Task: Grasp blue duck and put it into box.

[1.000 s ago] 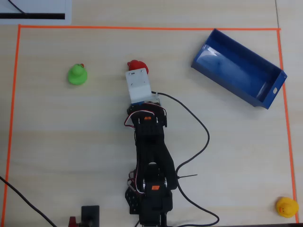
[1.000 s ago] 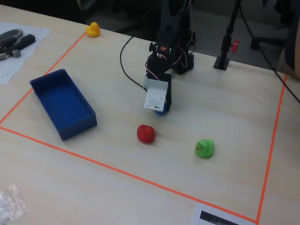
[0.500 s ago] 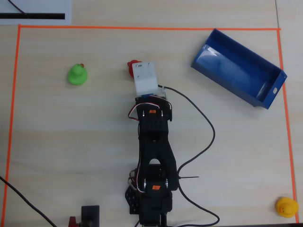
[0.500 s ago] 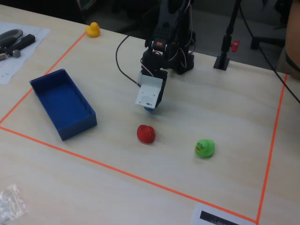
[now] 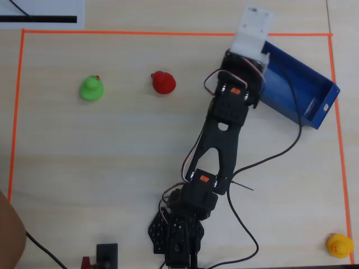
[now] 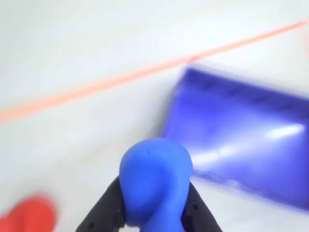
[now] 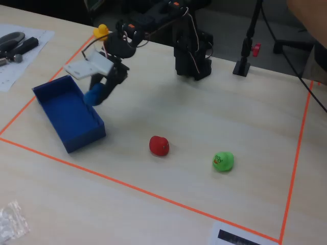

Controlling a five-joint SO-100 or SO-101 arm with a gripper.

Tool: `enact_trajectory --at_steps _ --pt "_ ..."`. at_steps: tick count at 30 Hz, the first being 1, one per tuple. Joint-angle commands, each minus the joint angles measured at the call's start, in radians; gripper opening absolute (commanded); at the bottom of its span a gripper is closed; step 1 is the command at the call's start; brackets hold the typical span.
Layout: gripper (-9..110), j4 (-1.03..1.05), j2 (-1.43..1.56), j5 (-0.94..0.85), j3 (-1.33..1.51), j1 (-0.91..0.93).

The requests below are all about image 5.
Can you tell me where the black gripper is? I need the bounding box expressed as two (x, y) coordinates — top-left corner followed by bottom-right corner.
(220, 49), (267, 94)

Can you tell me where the bare person forearm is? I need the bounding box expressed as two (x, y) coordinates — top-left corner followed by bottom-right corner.
(0, 189), (27, 269)

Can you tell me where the blue open box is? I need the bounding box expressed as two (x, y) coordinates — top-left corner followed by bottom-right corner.
(257, 40), (342, 131)

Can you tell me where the red rubber duck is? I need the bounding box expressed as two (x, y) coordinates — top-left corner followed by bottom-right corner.
(150, 70), (177, 95)

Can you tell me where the green rubber duck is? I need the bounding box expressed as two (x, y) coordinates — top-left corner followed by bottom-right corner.
(80, 74), (105, 102)

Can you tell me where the yellow rubber duck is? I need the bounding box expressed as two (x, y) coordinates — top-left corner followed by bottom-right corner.
(326, 233), (355, 259)

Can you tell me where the white paper sheet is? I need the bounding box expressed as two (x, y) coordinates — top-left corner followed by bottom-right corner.
(0, 0), (86, 30)

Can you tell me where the black tape strip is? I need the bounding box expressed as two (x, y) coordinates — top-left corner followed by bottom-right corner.
(0, 15), (77, 24)

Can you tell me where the black table clamp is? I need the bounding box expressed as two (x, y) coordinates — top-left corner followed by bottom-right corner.
(95, 243), (119, 269)

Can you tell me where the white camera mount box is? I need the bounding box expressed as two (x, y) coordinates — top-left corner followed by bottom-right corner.
(229, 3), (276, 74)

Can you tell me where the red white servo wire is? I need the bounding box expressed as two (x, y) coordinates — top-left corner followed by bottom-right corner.
(204, 57), (266, 98)

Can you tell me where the black camera cable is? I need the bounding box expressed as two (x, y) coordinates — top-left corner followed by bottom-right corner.
(206, 54), (303, 269)

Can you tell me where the thin black cable over paper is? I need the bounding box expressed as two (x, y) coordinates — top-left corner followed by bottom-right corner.
(9, 0), (31, 18)

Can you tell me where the long black table cable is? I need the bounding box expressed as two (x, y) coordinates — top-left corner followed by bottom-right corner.
(25, 231), (68, 269)

